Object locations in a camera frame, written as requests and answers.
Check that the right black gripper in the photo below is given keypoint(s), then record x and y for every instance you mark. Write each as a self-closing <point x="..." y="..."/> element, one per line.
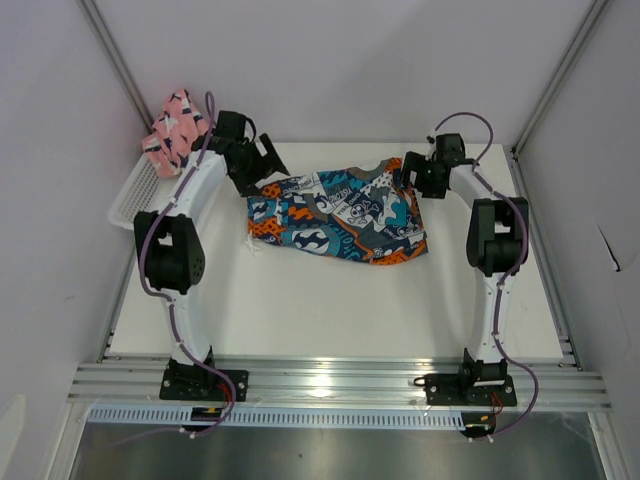
<point x="417" y="163"/>

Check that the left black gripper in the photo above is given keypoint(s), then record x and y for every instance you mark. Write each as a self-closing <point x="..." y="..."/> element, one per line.
<point x="265" y="164"/>

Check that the blue orange patterned shorts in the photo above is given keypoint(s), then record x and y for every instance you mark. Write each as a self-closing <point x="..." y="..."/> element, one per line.
<point x="360" y="214"/>

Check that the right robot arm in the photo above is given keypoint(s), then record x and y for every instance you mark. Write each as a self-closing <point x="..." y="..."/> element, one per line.
<point x="496" y="247"/>

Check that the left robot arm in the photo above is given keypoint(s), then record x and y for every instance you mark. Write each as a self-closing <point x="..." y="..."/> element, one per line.
<point x="171" y="258"/>

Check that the pink star patterned shorts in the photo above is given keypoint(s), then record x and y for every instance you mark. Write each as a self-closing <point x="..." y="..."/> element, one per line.
<point x="174" y="132"/>

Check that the white plastic basket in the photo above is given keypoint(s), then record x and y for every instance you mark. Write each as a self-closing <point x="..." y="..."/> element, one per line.
<point x="143" y="190"/>

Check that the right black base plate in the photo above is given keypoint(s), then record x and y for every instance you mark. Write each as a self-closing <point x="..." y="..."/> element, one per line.
<point x="468" y="388"/>

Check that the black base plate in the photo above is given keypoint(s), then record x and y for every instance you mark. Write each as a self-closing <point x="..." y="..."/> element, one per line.
<point x="468" y="388"/>
<point x="188" y="383"/>

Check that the right aluminium frame post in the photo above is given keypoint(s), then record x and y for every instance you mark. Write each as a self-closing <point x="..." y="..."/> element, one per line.
<point x="568" y="61"/>

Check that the aluminium frame post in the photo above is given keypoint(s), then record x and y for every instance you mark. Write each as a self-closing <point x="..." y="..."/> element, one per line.
<point x="107" y="42"/>
<point x="568" y="61"/>

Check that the left aluminium frame post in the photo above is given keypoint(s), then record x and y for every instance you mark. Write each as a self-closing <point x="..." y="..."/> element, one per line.
<point x="107" y="42"/>

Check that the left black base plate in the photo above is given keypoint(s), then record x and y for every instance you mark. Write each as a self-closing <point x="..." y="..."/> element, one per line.
<point x="188" y="383"/>

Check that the white slotted cable duct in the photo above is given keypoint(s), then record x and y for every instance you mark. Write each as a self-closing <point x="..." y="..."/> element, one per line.
<point x="413" y="419"/>

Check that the aluminium mounting rail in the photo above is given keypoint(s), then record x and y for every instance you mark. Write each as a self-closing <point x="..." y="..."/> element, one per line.
<point x="339" y="384"/>

